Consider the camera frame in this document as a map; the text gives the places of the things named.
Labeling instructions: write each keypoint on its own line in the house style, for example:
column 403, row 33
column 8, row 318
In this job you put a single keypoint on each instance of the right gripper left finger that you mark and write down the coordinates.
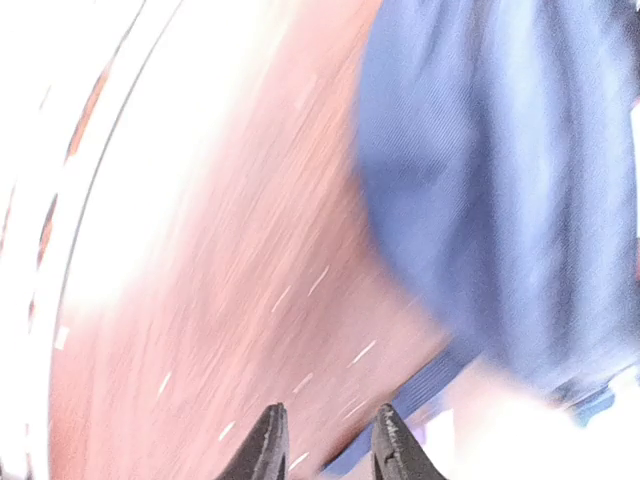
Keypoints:
column 263, row 454

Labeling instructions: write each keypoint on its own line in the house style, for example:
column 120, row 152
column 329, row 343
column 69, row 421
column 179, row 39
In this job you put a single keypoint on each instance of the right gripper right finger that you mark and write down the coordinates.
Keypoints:
column 396, row 454

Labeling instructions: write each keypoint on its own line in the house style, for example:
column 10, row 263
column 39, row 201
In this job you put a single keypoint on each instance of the navy blue student backpack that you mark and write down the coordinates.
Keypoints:
column 496, row 157

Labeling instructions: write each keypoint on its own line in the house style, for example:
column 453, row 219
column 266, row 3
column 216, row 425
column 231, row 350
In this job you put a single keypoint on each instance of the front aluminium rail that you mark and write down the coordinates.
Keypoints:
column 98, row 128

